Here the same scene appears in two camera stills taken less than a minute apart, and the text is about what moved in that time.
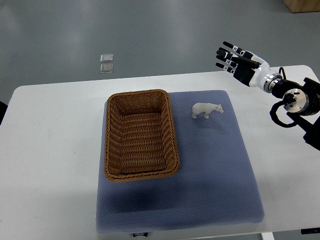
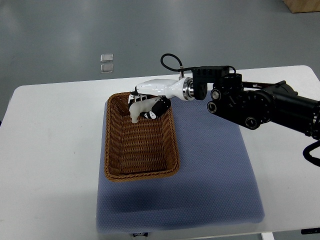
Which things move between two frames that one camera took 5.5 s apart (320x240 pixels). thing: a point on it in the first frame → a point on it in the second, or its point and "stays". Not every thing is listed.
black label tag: [143, 234] stays
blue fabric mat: [216, 183] stays
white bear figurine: [205, 108] → [136, 108]
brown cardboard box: [302, 6] stays
